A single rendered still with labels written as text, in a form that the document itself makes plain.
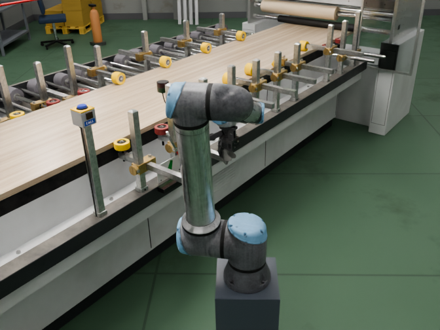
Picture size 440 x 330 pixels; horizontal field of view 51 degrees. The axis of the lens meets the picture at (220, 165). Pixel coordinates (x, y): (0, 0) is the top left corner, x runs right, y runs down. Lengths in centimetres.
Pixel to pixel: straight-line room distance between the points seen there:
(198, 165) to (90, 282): 129
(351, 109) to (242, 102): 347
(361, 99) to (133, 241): 285
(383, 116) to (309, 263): 207
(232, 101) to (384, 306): 172
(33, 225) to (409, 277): 208
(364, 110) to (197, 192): 336
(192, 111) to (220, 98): 10
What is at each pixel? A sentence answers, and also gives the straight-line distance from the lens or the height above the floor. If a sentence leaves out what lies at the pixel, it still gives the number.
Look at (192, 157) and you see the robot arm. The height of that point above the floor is 120.
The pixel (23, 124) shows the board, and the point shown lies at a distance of 278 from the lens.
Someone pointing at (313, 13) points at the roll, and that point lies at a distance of 468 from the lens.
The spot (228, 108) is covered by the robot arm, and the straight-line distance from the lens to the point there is 142.
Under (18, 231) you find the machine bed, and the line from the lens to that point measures 224.
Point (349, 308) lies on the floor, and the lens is 274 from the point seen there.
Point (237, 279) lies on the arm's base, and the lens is 186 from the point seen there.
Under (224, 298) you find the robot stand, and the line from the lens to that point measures 186.
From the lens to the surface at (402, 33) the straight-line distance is 436.
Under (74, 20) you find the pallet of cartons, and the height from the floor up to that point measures 23.
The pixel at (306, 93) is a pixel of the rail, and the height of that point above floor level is 70.
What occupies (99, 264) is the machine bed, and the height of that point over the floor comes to 25.
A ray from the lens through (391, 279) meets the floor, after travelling 297.
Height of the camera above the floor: 191
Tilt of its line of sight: 29 degrees down
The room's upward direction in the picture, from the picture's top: 1 degrees counter-clockwise
